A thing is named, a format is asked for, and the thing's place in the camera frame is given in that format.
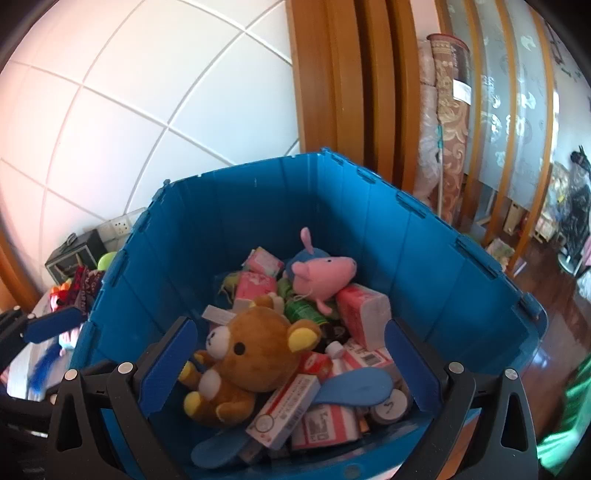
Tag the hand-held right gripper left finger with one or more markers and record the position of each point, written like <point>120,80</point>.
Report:
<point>164,364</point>

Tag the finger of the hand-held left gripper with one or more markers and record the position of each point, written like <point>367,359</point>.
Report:
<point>55,323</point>
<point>23,413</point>

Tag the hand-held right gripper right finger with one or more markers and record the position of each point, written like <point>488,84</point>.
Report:
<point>413,364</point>

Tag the maroon white knitted scarf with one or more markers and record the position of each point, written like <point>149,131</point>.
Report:
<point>85,290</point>

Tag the blue plastic storage crate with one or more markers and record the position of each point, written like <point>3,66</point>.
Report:
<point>415,277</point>

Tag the brown teddy bear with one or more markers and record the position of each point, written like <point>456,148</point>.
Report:
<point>258,350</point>

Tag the pink pig plush blue shirt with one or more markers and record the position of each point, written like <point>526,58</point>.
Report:
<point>323,277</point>

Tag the narrow pink white box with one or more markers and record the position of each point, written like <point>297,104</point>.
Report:
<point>286,410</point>

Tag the yellow orange plush toy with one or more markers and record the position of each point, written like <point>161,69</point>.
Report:
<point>60,290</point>

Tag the pink box with barcode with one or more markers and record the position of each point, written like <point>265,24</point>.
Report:
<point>323,427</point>
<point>371,360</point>

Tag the blue feather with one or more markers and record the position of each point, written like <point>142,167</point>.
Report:
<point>44,369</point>

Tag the black gift box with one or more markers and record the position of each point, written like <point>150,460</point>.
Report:
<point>76,263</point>

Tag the white bottle cap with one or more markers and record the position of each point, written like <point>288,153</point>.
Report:
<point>334,350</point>

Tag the green ball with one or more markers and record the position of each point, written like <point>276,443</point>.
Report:
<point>106,261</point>

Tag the grey metal clip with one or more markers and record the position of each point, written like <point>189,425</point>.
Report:
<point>71,240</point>

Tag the red white packet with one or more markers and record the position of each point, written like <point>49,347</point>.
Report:
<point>316,367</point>

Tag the green striped object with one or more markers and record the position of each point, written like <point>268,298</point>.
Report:
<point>307,313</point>

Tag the green cloth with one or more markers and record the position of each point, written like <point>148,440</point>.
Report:
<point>570,415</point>

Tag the dark clutter pile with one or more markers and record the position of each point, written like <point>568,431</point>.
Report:
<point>577,207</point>

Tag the patterned rolled carpet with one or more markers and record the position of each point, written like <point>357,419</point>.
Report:
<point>452,115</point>

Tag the frosted glass wooden door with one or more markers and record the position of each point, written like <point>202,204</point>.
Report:
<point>508,115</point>

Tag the wooden door frame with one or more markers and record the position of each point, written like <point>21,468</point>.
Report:
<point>16,277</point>
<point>351,92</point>

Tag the white wall socket panel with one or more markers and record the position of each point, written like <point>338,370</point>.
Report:
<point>115,227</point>

